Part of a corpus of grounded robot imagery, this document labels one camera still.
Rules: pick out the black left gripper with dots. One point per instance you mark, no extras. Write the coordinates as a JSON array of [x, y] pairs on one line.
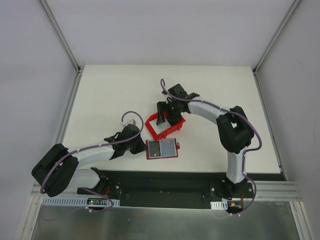
[[138, 146]]

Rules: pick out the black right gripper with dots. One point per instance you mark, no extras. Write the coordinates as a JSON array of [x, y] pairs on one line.
[[167, 110]]

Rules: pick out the red plastic bin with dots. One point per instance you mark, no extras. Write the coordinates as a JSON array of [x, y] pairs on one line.
[[161, 131]]

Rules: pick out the red leather card holder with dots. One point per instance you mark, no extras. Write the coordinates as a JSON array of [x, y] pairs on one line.
[[168, 148]]

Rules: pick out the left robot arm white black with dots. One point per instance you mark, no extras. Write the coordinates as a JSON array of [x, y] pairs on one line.
[[61, 169]]

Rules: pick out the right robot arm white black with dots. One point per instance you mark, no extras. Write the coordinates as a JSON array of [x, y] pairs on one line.
[[235, 134]]

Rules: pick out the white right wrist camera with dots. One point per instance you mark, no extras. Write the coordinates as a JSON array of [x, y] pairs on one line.
[[169, 99]]

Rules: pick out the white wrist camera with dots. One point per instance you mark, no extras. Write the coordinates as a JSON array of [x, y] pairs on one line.
[[129, 122], [169, 99]]

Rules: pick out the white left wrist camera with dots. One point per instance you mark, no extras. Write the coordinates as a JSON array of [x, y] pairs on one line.
[[129, 122]]

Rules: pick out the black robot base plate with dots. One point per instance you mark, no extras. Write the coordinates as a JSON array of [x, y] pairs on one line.
[[177, 201]]

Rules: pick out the aluminium side rail left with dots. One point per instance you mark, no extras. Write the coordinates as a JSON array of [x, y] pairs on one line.
[[62, 128]]

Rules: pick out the aluminium side rail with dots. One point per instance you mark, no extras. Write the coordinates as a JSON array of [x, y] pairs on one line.
[[270, 130], [62, 128]]

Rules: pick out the white slotted cable duct left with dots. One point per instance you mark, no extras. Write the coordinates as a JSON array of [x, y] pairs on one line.
[[69, 201]]

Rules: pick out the white slotted cable duct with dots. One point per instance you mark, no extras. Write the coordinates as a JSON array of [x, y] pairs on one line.
[[219, 205], [69, 201]]

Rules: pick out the aluminium side rail right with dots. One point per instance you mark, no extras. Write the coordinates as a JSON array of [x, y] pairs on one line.
[[270, 130]]

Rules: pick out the white slotted cable duct right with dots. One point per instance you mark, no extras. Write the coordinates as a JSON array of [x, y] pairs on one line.
[[219, 205]]

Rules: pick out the aluminium frame post left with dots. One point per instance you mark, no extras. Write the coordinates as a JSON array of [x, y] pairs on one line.
[[59, 34]]

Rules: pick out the aluminium frame post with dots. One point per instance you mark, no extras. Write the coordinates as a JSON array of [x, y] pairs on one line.
[[59, 34], [277, 34]]

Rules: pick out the aluminium frame post right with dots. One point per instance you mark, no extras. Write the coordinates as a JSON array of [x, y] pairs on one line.
[[277, 34]]

